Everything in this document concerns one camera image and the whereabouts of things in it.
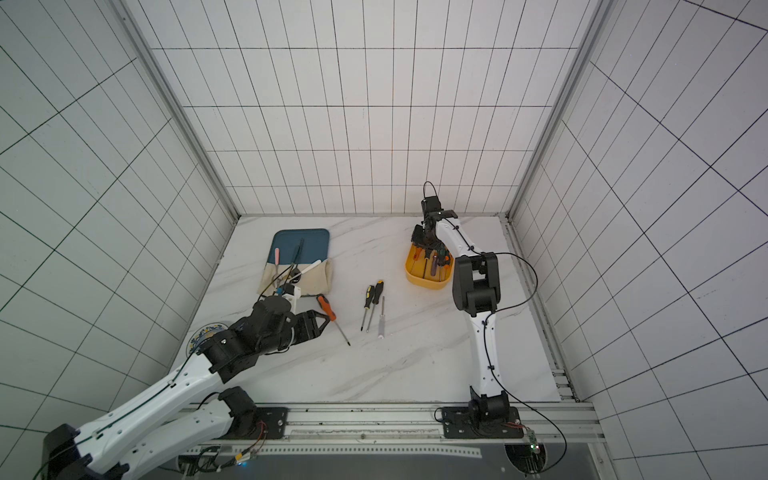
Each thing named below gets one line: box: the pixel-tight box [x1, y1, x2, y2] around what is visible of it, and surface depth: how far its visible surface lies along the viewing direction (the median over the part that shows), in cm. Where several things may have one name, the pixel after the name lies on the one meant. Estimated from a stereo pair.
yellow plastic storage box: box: [405, 242, 454, 290], surface depth 105 cm
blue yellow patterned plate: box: [186, 322, 229, 358], surface depth 86 cm
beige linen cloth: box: [258, 259, 333, 296], surface depth 102 cm
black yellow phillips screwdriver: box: [361, 285, 375, 331], surface depth 97 cm
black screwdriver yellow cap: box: [366, 280, 385, 333], surface depth 99 cm
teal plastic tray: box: [267, 229, 330, 264], surface depth 113 cm
